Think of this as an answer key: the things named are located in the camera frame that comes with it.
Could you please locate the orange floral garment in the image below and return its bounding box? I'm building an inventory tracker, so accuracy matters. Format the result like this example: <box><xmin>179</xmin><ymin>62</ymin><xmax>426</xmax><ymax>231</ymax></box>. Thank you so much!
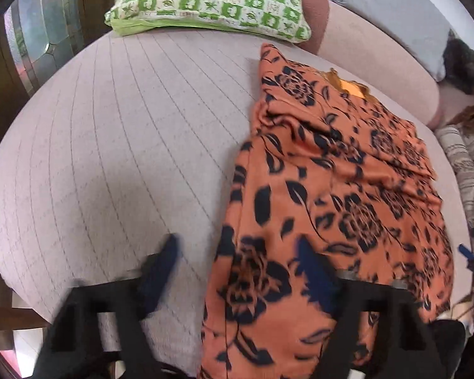
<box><xmin>197</xmin><ymin>43</ymin><xmax>455</xmax><ymax>379</ymax></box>

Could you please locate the pink bolster cushion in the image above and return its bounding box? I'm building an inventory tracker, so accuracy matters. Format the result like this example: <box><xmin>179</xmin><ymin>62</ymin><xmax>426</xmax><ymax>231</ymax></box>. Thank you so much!
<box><xmin>300</xmin><ymin>0</ymin><xmax>441</xmax><ymax>129</ymax></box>

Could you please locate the dark furry cloth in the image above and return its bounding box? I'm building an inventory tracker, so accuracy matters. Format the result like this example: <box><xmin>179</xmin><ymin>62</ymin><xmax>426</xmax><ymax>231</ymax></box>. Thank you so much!
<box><xmin>442</xmin><ymin>39</ymin><xmax>474</xmax><ymax>95</ymax></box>

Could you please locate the grey pillow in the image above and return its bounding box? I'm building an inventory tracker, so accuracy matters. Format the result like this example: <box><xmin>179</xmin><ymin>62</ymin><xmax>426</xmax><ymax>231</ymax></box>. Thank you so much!
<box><xmin>330</xmin><ymin>0</ymin><xmax>453</xmax><ymax>83</ymax></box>

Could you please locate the green checkered pillow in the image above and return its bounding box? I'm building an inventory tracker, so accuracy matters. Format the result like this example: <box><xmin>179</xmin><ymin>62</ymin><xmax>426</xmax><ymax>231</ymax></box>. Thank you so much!
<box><xmin>105</xmin><ymin>0</ymin><xmax>313</xmax><ymax>44</ymax></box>

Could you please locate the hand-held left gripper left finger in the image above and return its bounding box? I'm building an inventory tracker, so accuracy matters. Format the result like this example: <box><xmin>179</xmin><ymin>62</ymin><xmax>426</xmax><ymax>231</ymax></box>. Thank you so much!
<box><xmin>32</xmin><ymin>234</ymin><xmax>182</xmax><ymax>379</ymax></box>

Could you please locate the wooden door with glass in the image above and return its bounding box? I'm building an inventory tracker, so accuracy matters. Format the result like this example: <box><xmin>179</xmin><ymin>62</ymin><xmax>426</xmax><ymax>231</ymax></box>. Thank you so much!
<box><xmin>0</xmin><ymin>0</ymin><xmax>115</xmax><ymax>159</ymax></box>

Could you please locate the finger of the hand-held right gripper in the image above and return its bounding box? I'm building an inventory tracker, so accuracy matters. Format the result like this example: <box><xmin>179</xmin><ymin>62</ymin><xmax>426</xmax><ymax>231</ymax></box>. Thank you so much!
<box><xmin>458</xmin><ymin>244</ymin><xmax>474</xmax><ymax>274</ymax></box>

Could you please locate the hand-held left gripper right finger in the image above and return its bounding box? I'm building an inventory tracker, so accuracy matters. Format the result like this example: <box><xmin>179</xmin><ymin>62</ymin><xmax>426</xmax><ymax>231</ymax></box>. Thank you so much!
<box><xmin>296</xmin><ymin>237</ymin><xmax>455</xmax><ymax>379</ymax></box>

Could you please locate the beige striped cushion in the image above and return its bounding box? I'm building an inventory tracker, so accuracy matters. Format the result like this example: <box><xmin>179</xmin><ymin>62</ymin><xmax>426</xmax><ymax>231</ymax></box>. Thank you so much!
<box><xmin>434</xmin><ymin>124</ymin><xmax>474</xmax><ymax>238</ymax></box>

